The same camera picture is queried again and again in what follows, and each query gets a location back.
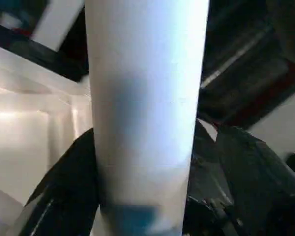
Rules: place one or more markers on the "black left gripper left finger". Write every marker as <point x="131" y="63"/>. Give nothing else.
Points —
<point x="68" y="191"/>

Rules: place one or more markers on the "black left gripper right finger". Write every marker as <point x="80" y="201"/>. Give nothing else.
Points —
<point x="260" y="191"/>

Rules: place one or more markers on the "white plastic table top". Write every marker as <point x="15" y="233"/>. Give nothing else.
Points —
<point x="27" y="123"/>

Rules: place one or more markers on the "white plastic table leg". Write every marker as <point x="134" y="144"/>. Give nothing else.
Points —
<point x="142" y="98"/>

